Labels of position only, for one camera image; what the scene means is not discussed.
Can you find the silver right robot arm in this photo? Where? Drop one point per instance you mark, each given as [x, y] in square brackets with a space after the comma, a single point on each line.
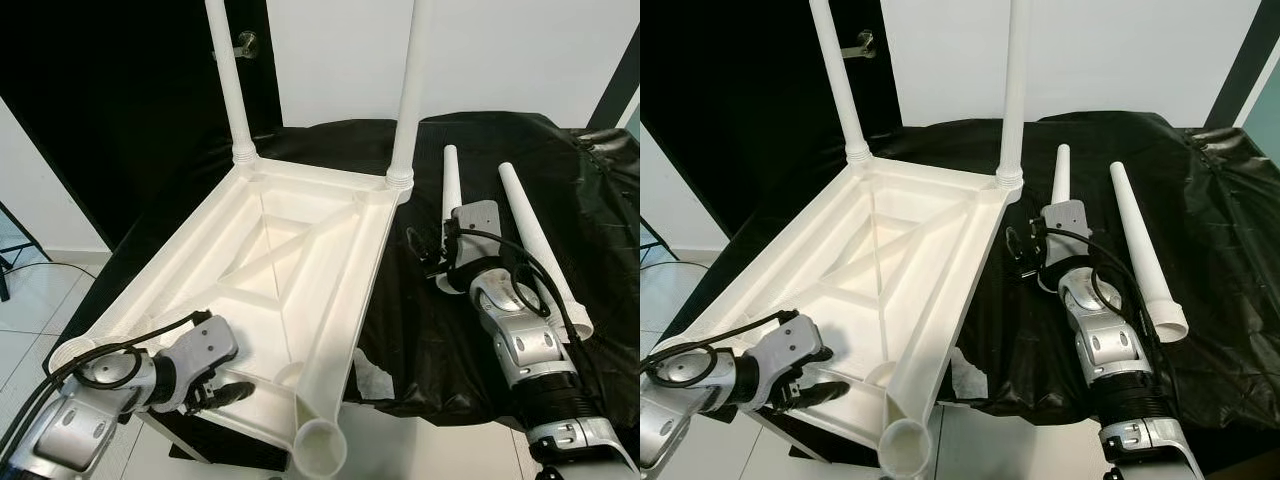
[1110, 345]
[525, 340]

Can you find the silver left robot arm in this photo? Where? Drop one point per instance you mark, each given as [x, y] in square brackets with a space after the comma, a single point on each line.
[70, 430]
[670, 430]

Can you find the black box under table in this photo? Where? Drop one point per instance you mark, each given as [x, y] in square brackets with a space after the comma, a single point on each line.
[220, 450]
[820, 450]

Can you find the white tape patch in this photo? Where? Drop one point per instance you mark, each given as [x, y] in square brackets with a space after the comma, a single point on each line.
[965, 375]

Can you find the black plastic cover sheet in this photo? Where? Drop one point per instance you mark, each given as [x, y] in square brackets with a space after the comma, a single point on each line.
[600, 250]
[1230, 250]

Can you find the black metal stand leg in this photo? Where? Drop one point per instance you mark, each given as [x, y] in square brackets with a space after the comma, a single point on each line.
[652, 233]
[20, 227]

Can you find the black door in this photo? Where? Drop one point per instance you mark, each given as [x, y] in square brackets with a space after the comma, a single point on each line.
[740, 100]
[100, 100]

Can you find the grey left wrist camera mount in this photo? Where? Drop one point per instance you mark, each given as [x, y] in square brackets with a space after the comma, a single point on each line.
[205, 345]
[795, 350]

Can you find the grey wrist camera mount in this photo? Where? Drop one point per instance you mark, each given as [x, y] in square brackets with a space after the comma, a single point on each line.
[205, 345]
[475, 230]
[795, 350]
[1068, 225]

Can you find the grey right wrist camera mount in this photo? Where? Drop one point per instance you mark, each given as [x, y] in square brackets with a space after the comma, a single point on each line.
[475, 230]
[1068, 225]

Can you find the teal glass wall panel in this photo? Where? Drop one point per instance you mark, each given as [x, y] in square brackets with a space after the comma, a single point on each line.
[1268, 90]
[630, 110]

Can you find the black wall post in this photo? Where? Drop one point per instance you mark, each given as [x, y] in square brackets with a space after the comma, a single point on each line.
[615, 70]
[1240, 60]

